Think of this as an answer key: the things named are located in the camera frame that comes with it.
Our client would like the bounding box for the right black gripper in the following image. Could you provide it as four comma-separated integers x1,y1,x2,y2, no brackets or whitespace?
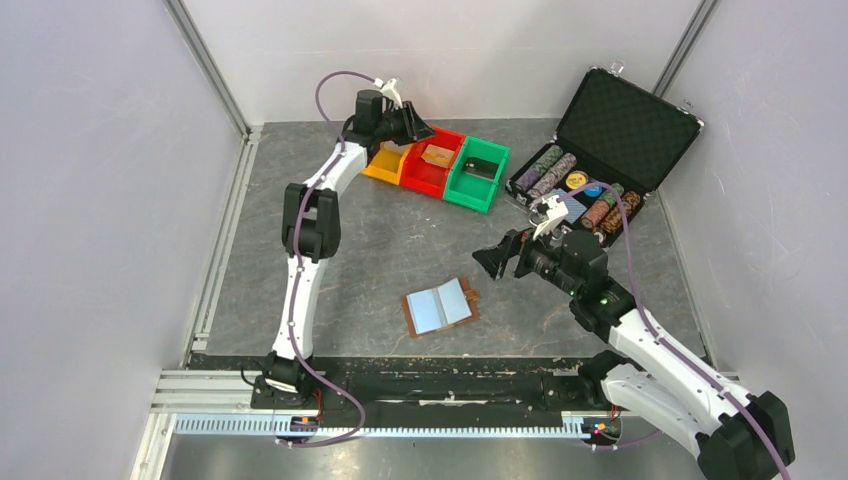
473,218,581,297

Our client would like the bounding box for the brown leather card holder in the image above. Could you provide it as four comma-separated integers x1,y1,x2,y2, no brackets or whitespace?
401,277,479,338

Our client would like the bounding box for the blue playing card deck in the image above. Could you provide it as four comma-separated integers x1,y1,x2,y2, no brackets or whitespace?
548,188,587,223

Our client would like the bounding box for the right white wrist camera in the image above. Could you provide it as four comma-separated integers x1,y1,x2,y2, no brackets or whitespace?
528,193,569,240

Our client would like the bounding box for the black poker chip case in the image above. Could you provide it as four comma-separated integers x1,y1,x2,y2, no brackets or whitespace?
505,67,704,219

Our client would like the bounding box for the card stack in red bin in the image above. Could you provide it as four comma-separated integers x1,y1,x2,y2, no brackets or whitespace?
421,145,455,169

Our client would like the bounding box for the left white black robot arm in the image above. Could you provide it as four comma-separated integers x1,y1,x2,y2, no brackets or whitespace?
253,89,435,408

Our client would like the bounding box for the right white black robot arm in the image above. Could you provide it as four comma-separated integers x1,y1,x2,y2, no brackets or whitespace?
472,230,795,479

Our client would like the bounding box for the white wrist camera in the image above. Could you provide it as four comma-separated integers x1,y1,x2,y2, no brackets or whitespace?
373,77,403,108
528,193,569,240

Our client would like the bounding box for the yellow dealer button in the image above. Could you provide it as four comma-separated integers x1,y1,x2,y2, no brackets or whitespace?
564,170,590,191

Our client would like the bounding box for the red plastic bin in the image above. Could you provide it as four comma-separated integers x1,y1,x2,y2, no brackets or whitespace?
400,127,466,199

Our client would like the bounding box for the green plastic bin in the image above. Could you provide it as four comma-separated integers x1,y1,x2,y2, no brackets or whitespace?
442,136,511,214

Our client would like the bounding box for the yellow plastic bin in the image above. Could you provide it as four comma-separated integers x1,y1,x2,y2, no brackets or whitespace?
362,142,410,185

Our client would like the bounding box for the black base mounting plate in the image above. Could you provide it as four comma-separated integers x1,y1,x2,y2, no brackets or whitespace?
188,353,611,429

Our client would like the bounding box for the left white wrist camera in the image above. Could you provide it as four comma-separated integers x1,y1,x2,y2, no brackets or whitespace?
373,77,403,108

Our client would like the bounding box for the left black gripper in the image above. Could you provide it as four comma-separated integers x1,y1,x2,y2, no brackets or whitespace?
375,101,437,147

